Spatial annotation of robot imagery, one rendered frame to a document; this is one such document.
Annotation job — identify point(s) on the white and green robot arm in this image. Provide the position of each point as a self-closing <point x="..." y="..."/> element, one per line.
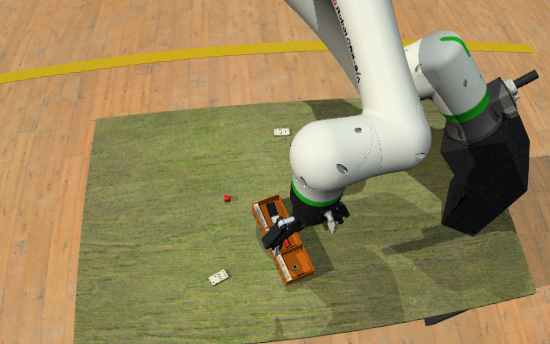
<point x="330" y="154"/>

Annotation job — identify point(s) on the orange three-compartment bin rack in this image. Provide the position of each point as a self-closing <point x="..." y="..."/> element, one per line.
<point x="295" y="254"/>

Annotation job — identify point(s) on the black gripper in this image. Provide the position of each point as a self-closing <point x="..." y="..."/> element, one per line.
<point x="279" y="231"/>

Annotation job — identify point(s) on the white domino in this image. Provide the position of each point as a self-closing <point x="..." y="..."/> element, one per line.
<point x="218" y="277"/>
<point x="281" y="132"/>

